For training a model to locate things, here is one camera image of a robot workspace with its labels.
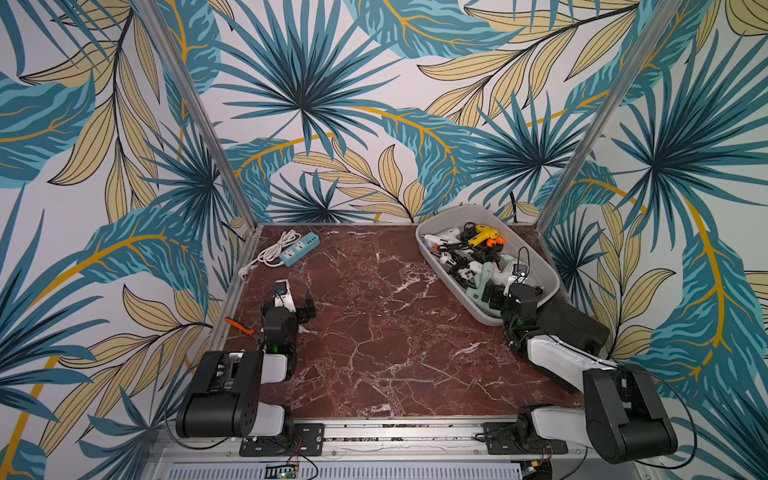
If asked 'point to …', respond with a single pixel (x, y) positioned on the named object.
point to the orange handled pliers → (248, 331)
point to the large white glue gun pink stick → (501, 268)
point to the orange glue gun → (499, 240)
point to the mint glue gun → (475, 296)
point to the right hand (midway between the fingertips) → (508, 283)
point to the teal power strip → (300, 249)
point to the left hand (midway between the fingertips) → (293, 295)
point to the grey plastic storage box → (474, 259)
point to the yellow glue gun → (485, 233)
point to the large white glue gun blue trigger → (429, 240)
